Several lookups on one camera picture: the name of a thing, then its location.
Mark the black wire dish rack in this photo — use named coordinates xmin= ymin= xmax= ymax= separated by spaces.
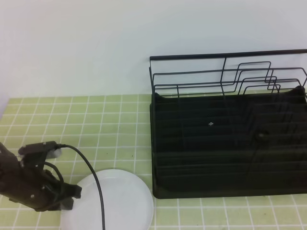
xmin=149 ymin=49 xmax=307 ymax=192

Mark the black drip tray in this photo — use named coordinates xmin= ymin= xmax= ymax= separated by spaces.
xmin=150 ymin=86 xmax=307 ymax=199

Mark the white round plate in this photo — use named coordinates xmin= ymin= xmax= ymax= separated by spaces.
xmin=61 ymin=169 xmax=154 ymax=230

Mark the black camera cable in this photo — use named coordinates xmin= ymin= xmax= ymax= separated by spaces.
xmin=56 ymin=143 xmax=106 ymax=230

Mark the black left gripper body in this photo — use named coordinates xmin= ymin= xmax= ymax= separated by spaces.
xmin=0 ymin=154 xmax=63 ymax=211

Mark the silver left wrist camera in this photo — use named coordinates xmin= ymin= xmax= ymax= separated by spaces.
xmin=18 ymin=141 xmax=62 ymax=159

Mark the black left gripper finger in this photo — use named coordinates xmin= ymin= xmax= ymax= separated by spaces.
xmin=59 ymin=183 xmax=82 ymax=198
xmin=57 ymin=197 xmax=74 ymax=211

